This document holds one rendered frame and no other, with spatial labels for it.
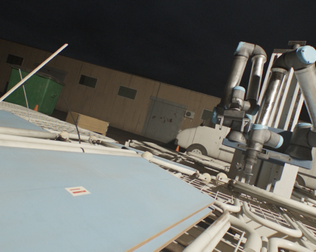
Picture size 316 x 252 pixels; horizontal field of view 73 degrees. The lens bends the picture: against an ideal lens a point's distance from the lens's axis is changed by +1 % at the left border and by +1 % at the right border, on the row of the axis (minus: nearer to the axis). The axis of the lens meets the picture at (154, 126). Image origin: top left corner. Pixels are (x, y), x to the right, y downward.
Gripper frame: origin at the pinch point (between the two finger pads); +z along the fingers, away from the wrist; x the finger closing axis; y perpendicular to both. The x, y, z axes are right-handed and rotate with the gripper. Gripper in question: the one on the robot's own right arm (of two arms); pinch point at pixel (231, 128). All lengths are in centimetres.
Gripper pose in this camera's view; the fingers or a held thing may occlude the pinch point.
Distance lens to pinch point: 150.0
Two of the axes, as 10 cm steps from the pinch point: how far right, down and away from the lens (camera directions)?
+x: -9.1, -1.5, 3.8
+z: -3.2, 8.4, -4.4
